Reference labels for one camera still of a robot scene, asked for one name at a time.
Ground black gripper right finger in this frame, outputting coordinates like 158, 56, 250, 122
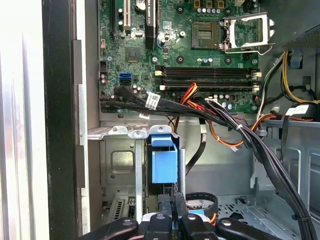
174, 192, 298, 240

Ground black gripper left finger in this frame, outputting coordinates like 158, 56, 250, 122
76, 194, 175, 240

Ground black data wire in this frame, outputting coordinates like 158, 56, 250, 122
186, 191, 219, 216

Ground hard disk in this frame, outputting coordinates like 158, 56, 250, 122
146, 133, 181, 216

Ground metal disk bay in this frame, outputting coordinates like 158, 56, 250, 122
87, 124, 188, 240

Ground black RAM slot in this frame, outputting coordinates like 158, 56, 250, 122
154, 71, 262, 79
154, 65, 261, 73
158, 79, 261, 86
158, 84, 262, 93

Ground black expansion slot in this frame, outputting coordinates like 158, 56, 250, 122
109, 0, 119, 36

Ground white expansion slot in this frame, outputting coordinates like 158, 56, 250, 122
121, 0, 133, 28

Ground metal drive cage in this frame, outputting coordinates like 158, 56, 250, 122
249, 117, 320, 240

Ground black PC case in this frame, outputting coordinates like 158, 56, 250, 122
41, 0, 320, 240

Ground green motherboard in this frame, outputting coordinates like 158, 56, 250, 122
98, 0, 263, 115

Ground metal locking lever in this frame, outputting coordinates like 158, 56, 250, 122
223, 41, 276, 56

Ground metal socket cover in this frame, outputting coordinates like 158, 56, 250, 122
223, 11, 276, 49

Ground CPU socket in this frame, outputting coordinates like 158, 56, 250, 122
191, 19, 221, 50

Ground black graphics card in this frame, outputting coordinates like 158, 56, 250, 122
144, 0, 160, 50

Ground grey power supply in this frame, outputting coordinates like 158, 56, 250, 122
282, 23, 320, 50

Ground black flat labelled wire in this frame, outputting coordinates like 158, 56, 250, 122
184, 117, 208, 177

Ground black cable bundle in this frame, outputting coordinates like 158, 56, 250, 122
99, 86, 320, 240

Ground red orange wire bundle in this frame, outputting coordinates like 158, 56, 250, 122
168, 83, 267, 152

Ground yellow black power wires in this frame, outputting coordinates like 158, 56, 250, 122
281, 46, 320, 106

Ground blue plastic cable clip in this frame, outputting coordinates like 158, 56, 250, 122
290, 48, 304, 69

